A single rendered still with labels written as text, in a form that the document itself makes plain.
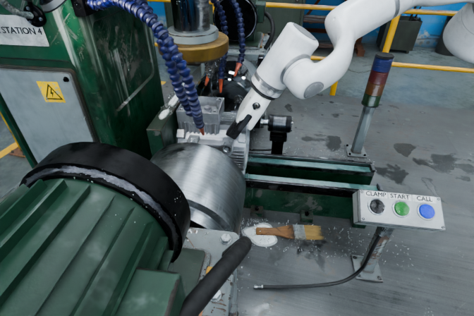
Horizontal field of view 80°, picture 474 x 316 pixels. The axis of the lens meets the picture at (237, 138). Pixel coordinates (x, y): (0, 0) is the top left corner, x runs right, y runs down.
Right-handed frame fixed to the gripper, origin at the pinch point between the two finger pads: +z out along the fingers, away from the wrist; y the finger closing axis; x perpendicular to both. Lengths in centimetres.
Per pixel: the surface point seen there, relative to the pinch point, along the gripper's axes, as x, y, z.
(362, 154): -57, 34, 1
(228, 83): 6.3, 26.7, 1.2
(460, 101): -252, 261, -19
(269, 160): -18.2, 10.7, 10.5
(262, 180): -16.2, -0.5, 10.5
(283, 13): -27, 312, 18
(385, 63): -35, 33, -32
